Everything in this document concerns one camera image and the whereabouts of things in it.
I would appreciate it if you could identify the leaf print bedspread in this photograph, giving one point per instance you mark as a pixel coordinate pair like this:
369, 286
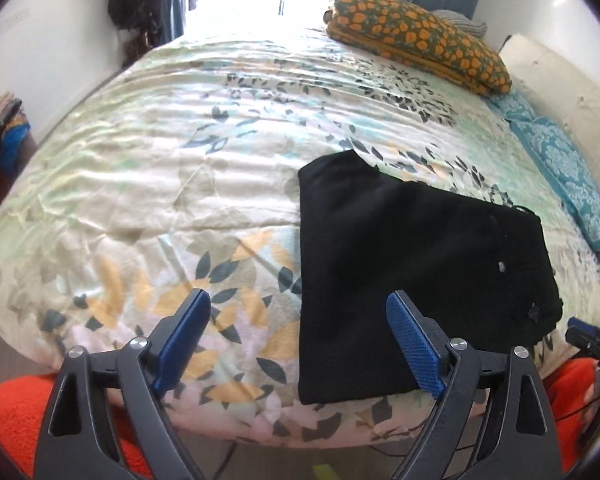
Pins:
180, 160

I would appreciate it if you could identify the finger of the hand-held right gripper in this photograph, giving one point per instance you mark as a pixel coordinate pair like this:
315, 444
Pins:
587, 335

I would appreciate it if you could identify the black pants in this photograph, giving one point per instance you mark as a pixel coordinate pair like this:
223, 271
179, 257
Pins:
405, 240

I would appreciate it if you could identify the teal damask pillow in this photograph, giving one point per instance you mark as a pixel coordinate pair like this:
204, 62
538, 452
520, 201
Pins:
512, 107

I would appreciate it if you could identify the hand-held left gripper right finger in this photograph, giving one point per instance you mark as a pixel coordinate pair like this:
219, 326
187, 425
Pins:
415, 345

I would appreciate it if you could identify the white cushion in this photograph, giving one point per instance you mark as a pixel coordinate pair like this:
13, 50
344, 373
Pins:
560, 80

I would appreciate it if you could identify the teal damask blanket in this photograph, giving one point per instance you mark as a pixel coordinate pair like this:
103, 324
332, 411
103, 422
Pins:
560, 160

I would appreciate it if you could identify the stack of folded clothes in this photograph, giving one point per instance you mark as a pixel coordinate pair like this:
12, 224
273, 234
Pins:
7, 125

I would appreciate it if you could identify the dark hanging bag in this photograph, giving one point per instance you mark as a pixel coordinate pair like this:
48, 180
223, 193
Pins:
140, 5

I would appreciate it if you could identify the orange fuzzy cloth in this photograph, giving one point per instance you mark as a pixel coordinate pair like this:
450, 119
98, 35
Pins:
25, 420

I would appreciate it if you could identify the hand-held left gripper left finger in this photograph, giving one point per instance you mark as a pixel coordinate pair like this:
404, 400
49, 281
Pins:
182, 340

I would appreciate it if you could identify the grey knit cloth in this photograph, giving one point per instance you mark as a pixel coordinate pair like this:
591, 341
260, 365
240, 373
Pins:
462, 21

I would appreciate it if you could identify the orange floral pillow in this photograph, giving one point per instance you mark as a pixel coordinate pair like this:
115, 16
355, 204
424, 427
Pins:
420, 35

